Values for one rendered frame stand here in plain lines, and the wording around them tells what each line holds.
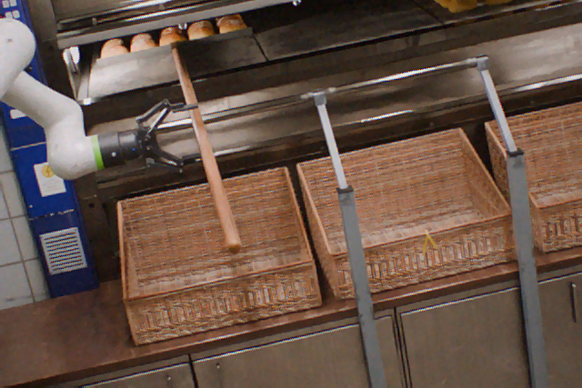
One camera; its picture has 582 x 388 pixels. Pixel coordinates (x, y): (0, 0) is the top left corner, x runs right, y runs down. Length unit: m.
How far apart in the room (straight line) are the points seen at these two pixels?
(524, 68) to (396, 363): 1.05
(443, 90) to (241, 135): 0.66
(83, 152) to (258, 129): 0.80
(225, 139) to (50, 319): 0.78
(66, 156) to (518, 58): 1.54
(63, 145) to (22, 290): 0.91
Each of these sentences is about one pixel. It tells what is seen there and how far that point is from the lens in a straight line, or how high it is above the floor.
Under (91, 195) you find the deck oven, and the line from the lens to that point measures 3.59.
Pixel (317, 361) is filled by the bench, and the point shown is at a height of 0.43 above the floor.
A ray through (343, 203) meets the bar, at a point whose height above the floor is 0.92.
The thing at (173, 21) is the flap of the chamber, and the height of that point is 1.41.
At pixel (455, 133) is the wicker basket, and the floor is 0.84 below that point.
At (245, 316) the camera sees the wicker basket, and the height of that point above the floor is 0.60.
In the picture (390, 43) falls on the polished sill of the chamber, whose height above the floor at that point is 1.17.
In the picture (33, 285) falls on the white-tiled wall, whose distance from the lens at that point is 3.71.
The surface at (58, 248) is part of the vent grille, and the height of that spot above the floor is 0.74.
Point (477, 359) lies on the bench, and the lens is 3.39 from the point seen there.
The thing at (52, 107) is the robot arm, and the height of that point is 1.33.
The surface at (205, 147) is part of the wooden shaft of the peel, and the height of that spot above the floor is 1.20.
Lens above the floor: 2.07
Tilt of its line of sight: 20 degrees down
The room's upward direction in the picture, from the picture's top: 11 degrees counter-clockwise
